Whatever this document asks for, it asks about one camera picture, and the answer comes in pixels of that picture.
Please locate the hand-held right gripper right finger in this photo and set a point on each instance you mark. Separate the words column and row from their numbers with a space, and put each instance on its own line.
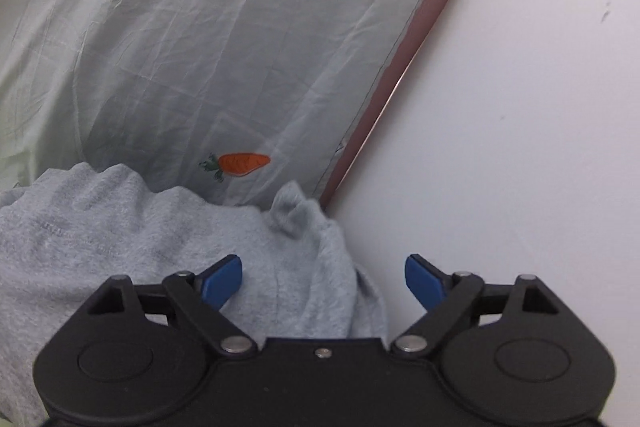
column 425, row 282

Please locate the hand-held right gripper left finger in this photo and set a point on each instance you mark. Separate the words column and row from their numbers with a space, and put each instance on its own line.
column 222, row 282

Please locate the grey zip hoodie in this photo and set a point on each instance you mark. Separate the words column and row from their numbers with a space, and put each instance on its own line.
column 125, row 232

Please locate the pale carrot print sheet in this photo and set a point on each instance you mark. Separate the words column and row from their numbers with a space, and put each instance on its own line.
column 200, row 32

